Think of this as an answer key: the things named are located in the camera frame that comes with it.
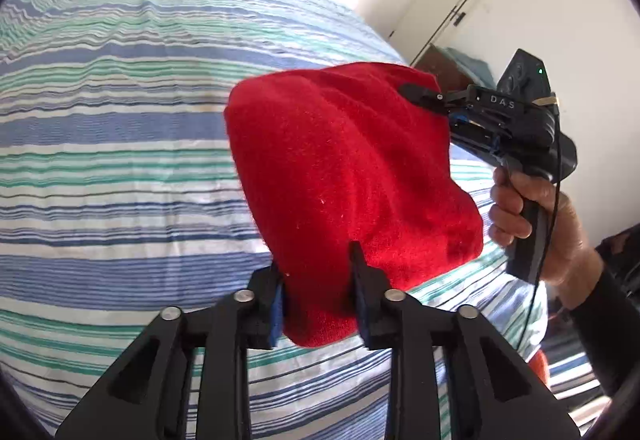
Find red knit sweater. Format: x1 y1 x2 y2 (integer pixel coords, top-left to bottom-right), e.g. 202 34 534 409
224 62 484 347

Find black sleeved right forearm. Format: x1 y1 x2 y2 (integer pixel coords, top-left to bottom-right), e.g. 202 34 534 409
568 267 640 398

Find teal clothes on rack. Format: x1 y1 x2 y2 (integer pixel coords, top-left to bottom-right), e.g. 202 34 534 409
439 47 496 89

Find person's right hand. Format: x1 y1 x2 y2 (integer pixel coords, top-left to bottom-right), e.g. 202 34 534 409
488 167 603 310

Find orange red blanket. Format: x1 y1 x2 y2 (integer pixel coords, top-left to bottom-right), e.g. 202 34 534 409
528 348 550 387

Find striped blue green bedsheet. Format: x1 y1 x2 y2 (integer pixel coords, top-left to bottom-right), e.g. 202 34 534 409
0 0 604 440

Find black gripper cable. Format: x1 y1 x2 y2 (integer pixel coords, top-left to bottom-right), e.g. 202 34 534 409
519 106 564 346

